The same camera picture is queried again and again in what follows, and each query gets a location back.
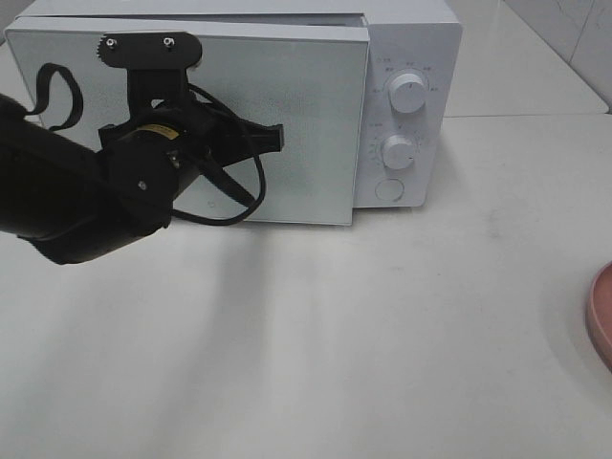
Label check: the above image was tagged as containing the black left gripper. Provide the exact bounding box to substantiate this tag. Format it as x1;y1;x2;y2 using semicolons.
98;99;285;208

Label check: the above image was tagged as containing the white microwave door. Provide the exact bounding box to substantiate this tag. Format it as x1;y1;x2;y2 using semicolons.
6;15;368;225

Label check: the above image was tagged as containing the round white door button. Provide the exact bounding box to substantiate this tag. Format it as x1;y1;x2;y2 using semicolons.
375;179;404;202

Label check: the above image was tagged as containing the white round knob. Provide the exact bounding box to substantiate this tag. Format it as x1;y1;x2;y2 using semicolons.
381;135;416;170
387;69;428;114

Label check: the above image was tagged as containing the pink round plate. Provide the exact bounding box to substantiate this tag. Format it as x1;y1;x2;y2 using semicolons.
585;263;611;370

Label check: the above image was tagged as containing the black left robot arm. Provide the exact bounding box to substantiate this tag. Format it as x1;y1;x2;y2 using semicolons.
1;98;284;265

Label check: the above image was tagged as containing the white microwave oven body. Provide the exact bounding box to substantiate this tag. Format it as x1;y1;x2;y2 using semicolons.
11;1;462;210

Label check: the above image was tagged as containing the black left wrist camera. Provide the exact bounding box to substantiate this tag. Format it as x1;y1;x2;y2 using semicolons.
97;31;203;118

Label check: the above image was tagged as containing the black left camera cable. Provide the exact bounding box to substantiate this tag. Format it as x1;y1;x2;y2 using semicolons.
22;61;267;227

